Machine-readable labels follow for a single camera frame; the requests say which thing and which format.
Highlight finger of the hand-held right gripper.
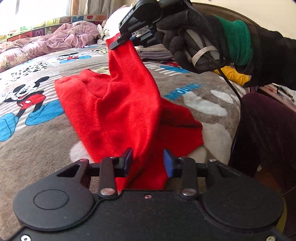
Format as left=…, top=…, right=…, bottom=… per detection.
left=109, top=7, right=148, bottom=50
left=130, top=30, right=160, bottom=48

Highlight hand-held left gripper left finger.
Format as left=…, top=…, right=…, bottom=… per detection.
left=57, top=148, right=134, bottom=199

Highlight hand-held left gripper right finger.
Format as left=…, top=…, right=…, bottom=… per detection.
left=163, top=149, right=241, bottom=199

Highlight red knitted sweater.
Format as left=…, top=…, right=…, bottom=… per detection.
left=55, top=35, right=204, bottom=190

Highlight person's right hand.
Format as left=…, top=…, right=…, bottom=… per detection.
left=155, top=9, right=224, bottom=75

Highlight beige folded garment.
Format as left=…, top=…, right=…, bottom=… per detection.
left=135, top=45, right=171, bottom=53

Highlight purple-grey folded garment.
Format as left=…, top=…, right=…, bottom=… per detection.
left=139, top=51, right=176, bottom=63

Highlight grey curtain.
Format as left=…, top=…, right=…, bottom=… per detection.
left=70, top=0, right=130, bottom=16

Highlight white rubber band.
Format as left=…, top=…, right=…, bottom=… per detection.
left=191, top=46, right=216, bottom=64

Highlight colourful alphabet headboard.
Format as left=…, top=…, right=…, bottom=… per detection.
left=0, top=14, right=107, bottom=42

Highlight cartoon printed blanket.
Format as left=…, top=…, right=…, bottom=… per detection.
left=0, top=39, right=249, bottom=241

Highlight purple duvet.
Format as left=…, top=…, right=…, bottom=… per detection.
left=0, top=21, right=100, bottom=72

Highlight yellow garment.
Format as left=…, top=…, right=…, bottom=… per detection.
left=214, top=65, right=251, bottom=87

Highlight bright window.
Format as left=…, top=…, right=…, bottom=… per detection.
left=0, top=0, right=71, bottom=35

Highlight person's maroon pants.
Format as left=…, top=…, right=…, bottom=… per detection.
left=229, top=91, right=296, bottom=200

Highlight black cable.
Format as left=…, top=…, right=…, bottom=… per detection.
left=215, top=66, right=243, bottom=112

